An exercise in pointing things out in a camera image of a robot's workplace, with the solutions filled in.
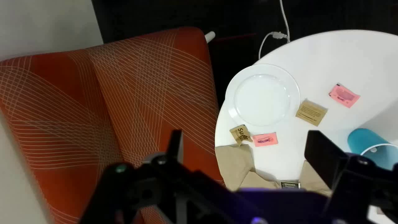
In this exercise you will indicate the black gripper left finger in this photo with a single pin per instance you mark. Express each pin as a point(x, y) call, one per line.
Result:
point(174, 150)

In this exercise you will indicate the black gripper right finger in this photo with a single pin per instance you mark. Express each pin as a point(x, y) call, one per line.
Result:
point(325, 157)

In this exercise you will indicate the blue plastic cup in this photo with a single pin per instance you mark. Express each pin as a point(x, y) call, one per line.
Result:
point(369, 145)

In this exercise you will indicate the torn sugar packet centre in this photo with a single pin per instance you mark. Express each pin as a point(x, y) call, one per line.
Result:
point(290, 185)

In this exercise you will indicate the brown sugar packet flat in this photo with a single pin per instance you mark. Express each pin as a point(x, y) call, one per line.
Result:
point(311, 113)

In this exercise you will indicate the brown napkin near plate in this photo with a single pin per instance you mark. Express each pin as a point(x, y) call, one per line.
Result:
point(237, 171)

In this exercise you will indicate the pink sweetener packet near plate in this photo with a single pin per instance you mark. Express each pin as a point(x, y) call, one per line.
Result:
point(265, 140)

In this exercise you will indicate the pink sweetener packet far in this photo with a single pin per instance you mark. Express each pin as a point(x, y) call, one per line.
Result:
point(343, 96)

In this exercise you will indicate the crumpled brown sugar packet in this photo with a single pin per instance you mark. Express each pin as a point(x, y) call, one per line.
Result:
point(240, 134)

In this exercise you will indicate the white plastic plate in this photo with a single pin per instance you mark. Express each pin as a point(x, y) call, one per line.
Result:
point(261, 96)

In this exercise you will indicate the orange patterned sofa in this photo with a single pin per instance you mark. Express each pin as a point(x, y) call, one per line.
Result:
point(72, 114)

